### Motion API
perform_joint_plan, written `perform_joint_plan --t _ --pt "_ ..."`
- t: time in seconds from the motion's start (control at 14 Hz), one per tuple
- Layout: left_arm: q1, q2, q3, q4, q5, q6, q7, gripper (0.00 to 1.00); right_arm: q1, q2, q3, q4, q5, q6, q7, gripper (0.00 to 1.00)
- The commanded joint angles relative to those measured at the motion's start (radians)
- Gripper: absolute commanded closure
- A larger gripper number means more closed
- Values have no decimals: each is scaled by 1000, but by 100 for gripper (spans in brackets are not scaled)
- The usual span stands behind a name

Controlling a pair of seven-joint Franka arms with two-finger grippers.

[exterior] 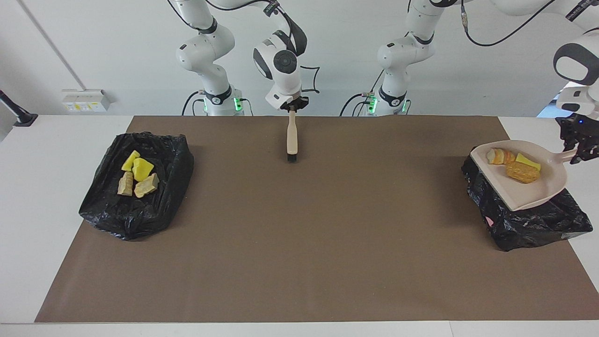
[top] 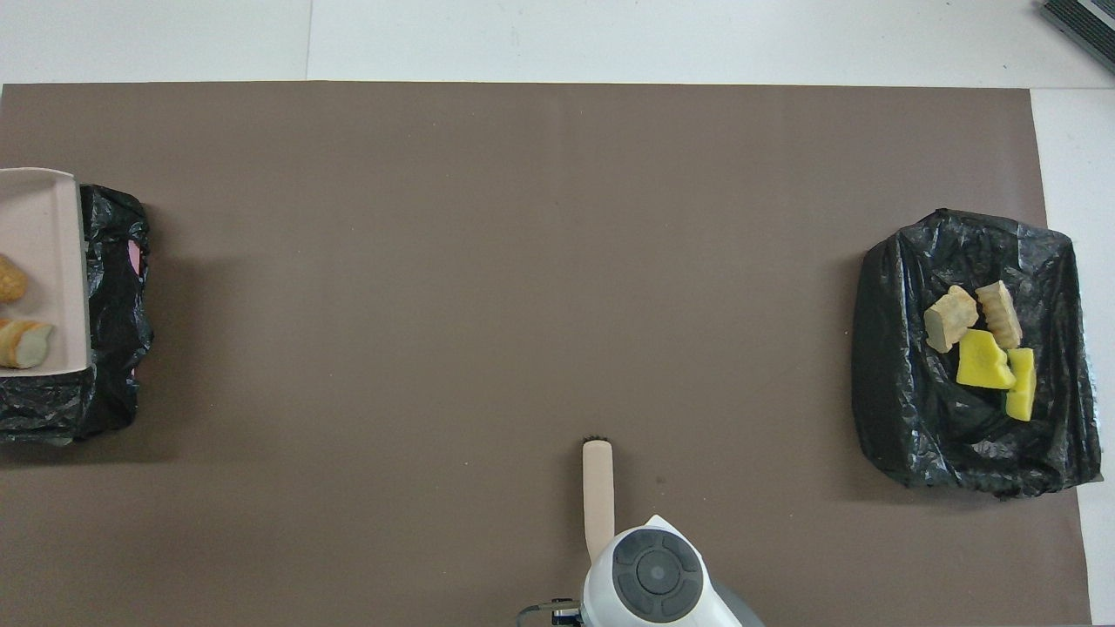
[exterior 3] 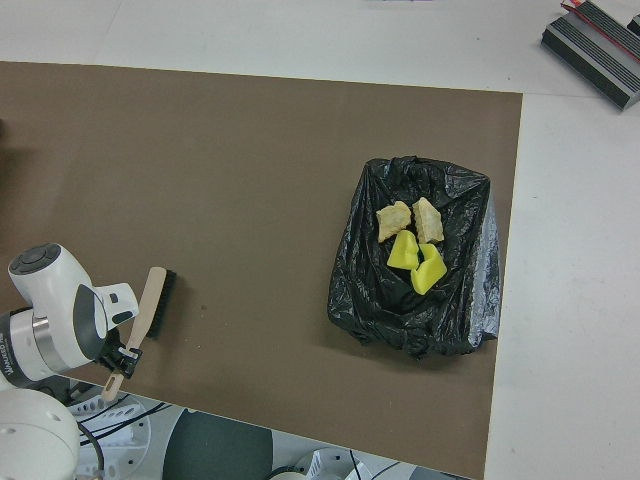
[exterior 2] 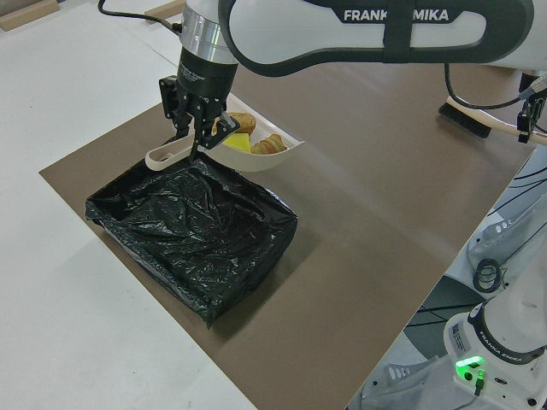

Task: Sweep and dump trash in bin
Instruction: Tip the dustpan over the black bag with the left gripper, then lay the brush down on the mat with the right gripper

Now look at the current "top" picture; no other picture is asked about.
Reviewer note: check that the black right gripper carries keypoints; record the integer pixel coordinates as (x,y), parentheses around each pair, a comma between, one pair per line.
(568,616)

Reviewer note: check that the beige hand brush black bristles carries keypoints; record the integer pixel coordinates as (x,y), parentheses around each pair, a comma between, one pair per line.
(598,496)

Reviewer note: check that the striped croissant piece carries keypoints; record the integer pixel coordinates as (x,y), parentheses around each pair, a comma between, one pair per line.
(1000,313)
(24,344)
(949,318)

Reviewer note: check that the yellow sponge piece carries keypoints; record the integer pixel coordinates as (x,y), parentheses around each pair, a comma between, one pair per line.
(1021,387)
(984,361)

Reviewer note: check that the beige plastic dustpan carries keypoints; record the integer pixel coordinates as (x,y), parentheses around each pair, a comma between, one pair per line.
(52,261)

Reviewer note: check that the brown oval bread roll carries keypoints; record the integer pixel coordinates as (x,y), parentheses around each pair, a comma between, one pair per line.
(10,279)

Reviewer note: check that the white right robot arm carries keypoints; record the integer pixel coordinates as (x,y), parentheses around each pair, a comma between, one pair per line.
(653,575)

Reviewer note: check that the black bag-lined bin pink patch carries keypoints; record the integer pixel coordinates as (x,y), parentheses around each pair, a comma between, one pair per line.
(113,305)

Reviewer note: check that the brown table mat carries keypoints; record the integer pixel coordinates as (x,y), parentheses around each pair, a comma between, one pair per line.
(435,218)

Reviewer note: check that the grey ribbed device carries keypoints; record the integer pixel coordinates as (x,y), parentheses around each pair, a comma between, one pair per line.
(1080,26)

